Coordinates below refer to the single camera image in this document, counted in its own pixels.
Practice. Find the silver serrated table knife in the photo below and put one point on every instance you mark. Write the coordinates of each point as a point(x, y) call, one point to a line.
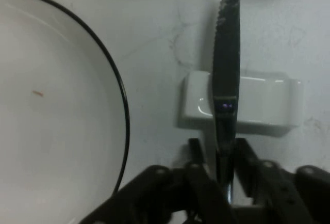
point(227, 66)

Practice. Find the white plate with black rim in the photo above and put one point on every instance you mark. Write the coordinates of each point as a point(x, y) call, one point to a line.
point(51, 105)

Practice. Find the white ceramic cutlery rest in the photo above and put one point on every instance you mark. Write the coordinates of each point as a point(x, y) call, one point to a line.
point(268, 102)

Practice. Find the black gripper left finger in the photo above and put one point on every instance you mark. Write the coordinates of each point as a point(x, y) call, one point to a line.
point(159, 195)

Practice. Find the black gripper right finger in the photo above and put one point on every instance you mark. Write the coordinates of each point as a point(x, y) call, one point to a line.
point(291, 198)

